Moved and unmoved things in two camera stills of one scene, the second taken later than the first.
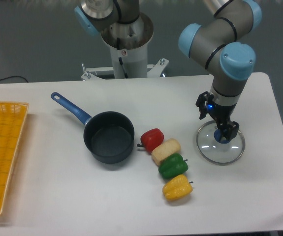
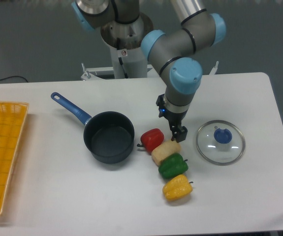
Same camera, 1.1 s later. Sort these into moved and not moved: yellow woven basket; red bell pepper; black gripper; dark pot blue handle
Moved: black gripper
Not moved: yellow woven basket; dark pot blue handle; red bell pepper
